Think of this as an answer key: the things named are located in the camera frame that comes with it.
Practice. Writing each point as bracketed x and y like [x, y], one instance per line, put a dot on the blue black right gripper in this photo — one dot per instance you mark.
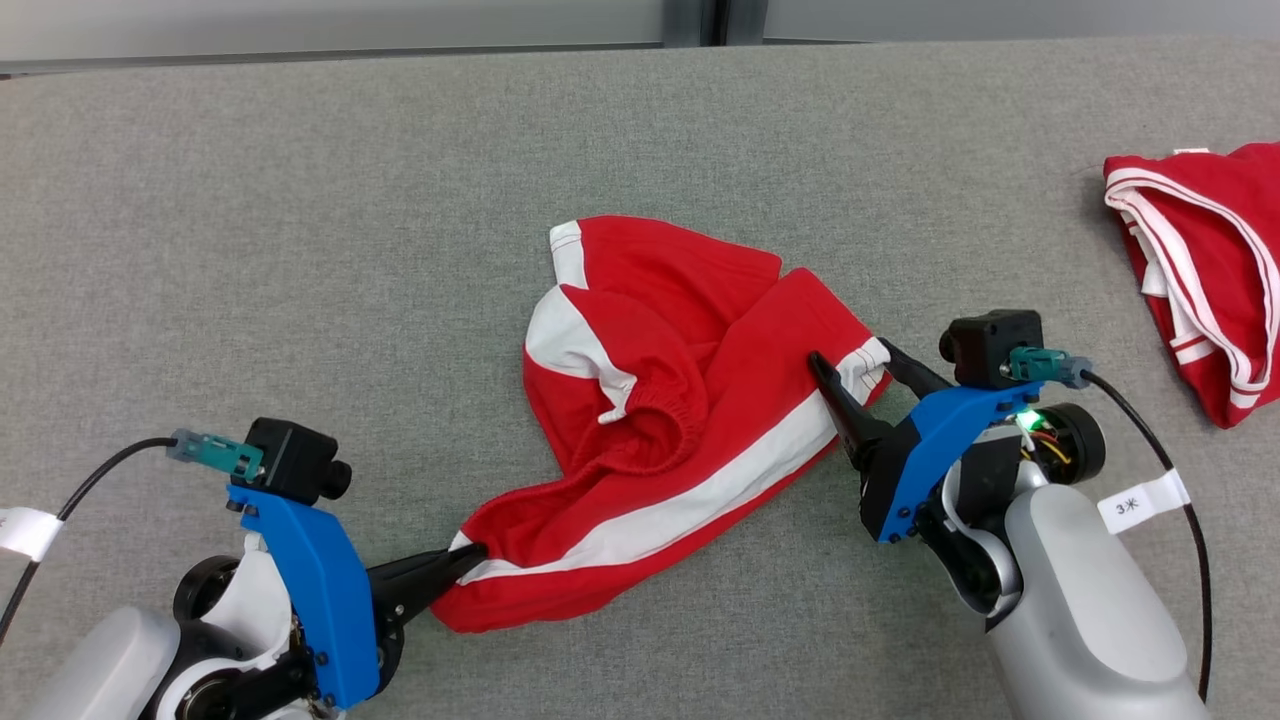
[925, 450]

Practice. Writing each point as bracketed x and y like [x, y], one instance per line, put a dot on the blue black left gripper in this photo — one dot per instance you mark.
[330, 600]

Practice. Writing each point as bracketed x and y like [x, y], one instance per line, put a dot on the red shorts white stripes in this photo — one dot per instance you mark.
[700, 330]

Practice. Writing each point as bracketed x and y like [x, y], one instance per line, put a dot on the red Bulls jersey shirt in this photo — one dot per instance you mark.
[1220, 300]

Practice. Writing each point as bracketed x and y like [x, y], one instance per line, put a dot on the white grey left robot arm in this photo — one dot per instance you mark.
[100, 660]

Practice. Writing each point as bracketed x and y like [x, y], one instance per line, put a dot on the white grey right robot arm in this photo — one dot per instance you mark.
[1080, 600]

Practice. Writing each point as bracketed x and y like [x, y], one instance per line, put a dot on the grey fabric sofa surface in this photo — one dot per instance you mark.
[300, 250]

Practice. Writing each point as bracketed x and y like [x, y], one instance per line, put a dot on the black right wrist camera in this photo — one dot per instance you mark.
[990, 340]

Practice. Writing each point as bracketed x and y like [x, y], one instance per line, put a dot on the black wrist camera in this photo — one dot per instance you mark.
[290, 455]
[990, 340]

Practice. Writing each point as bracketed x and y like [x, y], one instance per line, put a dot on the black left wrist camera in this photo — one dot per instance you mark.
[290, 455]

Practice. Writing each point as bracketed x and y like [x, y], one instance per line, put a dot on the grey partition wall post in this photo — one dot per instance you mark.
[690, 20]

